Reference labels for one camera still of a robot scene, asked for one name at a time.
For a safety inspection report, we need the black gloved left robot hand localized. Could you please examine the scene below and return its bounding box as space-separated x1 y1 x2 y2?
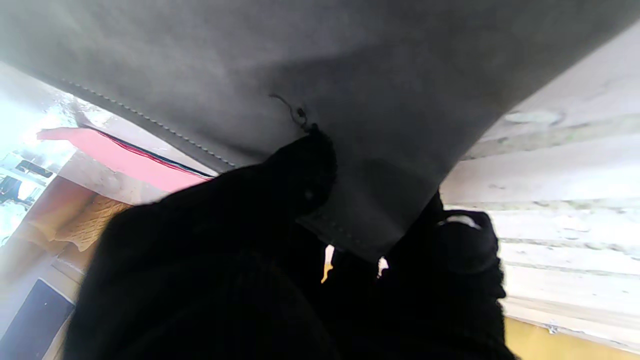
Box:
62 125 518 360

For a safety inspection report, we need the grey zippered storage pouch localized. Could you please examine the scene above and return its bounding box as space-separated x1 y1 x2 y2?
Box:
0 0 640 263

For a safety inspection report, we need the printed living room backdrop cloth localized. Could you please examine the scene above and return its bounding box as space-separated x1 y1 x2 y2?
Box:
0 175 640 360

